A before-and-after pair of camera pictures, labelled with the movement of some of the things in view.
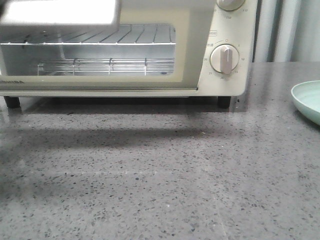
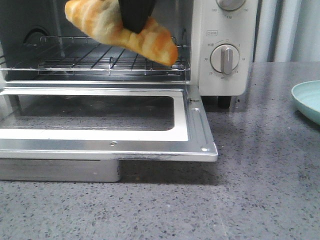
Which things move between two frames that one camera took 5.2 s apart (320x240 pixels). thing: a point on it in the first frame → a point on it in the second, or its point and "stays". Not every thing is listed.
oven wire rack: (127, 34) → (94, 56)
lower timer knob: (224, 58) stays
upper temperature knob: (230, 5) stays
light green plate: (306, 95) stays
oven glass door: (158, 46) → (153, 123)
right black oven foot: (224, 101) stays
